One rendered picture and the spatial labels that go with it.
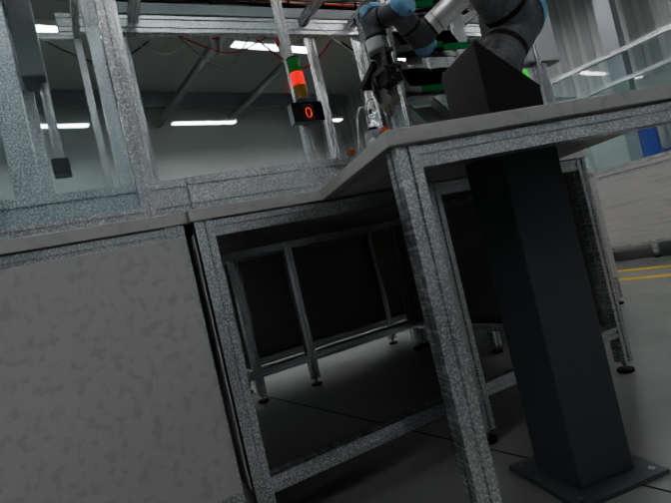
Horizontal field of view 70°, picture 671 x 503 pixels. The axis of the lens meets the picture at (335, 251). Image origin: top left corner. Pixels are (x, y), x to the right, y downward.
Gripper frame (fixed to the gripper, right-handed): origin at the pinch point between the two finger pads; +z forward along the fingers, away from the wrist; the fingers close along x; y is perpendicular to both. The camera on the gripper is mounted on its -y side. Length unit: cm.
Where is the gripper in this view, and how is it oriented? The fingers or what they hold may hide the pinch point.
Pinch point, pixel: (388, 113)
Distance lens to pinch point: 171.8
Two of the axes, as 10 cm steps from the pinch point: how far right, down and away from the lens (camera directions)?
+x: 8.5, -2.3, 4.8
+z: 2.3, 9.7, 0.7
